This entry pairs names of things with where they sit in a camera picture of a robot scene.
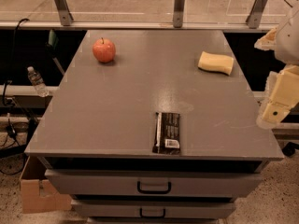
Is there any yellow sponge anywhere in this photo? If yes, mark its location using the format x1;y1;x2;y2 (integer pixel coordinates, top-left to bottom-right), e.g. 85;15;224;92
198;51;234;76

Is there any brown cardboard box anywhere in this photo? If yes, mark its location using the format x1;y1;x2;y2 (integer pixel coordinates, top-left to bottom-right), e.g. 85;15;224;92
20;157;71;214

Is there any clear plastic water bottle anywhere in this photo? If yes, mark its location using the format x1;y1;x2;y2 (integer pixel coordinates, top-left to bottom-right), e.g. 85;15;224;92
27;66;49;97

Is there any black cable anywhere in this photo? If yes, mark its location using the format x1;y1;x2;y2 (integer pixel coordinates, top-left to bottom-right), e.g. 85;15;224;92
0;17;31;175

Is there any lower grey drawer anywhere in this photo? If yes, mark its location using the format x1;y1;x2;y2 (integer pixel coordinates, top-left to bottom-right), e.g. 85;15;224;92
71;200;235;219

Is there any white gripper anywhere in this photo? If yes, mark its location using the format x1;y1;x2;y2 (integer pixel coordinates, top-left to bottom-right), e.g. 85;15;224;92
256;64;299;129

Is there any left metal bracket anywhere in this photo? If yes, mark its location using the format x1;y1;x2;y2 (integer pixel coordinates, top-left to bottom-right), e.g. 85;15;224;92
54;0;74;26

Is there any grey drawer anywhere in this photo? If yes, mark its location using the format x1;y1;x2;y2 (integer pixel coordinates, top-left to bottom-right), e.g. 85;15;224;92
45;169;262;198
71;200;235;219

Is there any right metal bracket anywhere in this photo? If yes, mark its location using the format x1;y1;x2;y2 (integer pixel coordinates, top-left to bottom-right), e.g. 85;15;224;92
246;0;268;29

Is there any metal bracket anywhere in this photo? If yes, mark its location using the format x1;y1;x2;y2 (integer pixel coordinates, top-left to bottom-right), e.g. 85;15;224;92
246;0;268;29
54;0;74;26
173;0;185;28

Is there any black rxbar chocolate wrapper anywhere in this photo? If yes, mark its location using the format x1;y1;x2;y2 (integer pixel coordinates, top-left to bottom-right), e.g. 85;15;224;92
152;112;180;155

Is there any middle metal bracket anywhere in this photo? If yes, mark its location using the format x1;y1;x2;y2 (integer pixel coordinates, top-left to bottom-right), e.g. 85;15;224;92
173;0;185;28

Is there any green handled tool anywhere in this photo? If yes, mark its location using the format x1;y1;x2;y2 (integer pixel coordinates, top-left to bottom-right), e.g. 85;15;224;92
46;29;65;76

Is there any upper grey drawer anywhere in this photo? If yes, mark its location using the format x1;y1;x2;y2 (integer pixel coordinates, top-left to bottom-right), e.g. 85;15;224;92
45;169;262;198

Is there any red apple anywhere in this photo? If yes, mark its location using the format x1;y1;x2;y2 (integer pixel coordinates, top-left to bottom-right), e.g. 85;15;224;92
93;37;116;63

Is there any grey drawer cabinet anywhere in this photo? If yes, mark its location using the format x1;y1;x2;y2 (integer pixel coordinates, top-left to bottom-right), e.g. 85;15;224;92
26;30;283;224

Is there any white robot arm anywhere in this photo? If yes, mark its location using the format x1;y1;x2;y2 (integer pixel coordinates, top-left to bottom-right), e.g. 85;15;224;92
254;4;299;129

